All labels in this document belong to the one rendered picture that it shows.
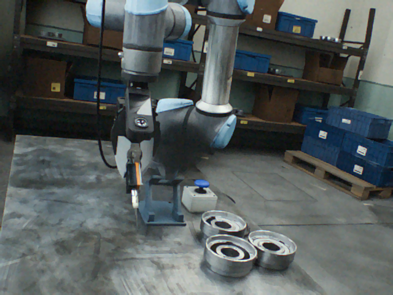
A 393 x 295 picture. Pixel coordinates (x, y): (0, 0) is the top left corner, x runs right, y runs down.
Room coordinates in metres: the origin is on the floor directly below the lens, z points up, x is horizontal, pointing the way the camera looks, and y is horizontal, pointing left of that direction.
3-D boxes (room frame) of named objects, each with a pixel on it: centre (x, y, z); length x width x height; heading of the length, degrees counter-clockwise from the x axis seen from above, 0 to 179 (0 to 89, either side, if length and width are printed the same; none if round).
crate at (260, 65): (4.94, -0.35, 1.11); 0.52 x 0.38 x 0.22; 114
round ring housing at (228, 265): (0.75, -0.10, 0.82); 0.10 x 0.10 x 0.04
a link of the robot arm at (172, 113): (1.34, 0.09, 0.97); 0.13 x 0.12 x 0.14; 72
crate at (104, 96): (4.29, 1.15, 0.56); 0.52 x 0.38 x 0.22; 111
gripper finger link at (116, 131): (0.77, 0.15, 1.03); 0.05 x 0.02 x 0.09; 109
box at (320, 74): (5.39, -1.42, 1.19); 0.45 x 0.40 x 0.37; 109
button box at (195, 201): (1.03, -0.03, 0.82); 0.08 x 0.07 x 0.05; 24
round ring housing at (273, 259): (0.81, -0.19, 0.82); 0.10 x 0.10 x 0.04
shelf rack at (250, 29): (5.19, -0.92, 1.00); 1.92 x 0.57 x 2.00; 114
